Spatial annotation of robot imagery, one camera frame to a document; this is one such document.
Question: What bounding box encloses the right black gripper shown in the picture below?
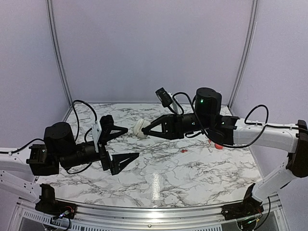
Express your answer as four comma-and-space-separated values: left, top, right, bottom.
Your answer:
143, 112, 213, 141

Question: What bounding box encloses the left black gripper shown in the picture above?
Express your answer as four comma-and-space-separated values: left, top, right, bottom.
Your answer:
59, 125, 140, 176

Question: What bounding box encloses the white earbuds charging case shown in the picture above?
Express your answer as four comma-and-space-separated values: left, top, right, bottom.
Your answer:
133, 119, 150, 139

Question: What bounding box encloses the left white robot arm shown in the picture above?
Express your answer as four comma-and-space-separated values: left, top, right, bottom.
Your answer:
0, 115, 139, 214

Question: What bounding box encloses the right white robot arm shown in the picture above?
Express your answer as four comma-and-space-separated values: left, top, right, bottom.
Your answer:
137, 87, 308, 216

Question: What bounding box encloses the red round cap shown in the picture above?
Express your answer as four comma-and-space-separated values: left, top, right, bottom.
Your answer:
215, 143, 223, 150

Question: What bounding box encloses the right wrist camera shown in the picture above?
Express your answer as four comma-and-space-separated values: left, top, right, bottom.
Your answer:
155, 88, 179, 114

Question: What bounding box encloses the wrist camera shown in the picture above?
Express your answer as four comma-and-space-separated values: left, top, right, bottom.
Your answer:
91, 120, 102, 153
155, 88, 179, 114

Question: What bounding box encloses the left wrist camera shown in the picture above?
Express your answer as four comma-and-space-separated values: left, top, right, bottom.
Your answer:
91, 120, 102, 153

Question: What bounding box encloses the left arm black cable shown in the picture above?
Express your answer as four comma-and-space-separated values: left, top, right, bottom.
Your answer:
64, 100, 101, 175

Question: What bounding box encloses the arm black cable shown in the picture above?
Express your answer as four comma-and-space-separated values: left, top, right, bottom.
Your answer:
64, 100, 101, 175
172, 92, 298, 149

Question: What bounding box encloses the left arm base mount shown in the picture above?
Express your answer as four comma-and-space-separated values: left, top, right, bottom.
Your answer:
35, 184, 77, 219

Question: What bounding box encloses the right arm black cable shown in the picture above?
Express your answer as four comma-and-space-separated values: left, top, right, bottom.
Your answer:
172, 92, 298, 149

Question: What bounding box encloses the aluminium front rail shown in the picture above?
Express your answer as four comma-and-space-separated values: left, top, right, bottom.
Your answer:
8, 195, 289, 231

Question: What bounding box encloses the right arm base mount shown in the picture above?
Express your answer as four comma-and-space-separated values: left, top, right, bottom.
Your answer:
221, 183, 264, 220

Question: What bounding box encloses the left aluminium frame post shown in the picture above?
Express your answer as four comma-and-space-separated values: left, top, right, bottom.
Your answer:
45, 0, 73, 106

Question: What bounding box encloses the aluminium frame post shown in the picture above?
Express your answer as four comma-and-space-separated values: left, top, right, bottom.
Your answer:
227, 0, 259, 110
45, 0, 73, 106

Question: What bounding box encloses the right aluminium frame post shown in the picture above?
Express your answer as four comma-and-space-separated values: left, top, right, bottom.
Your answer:
227, 0, 259, 110

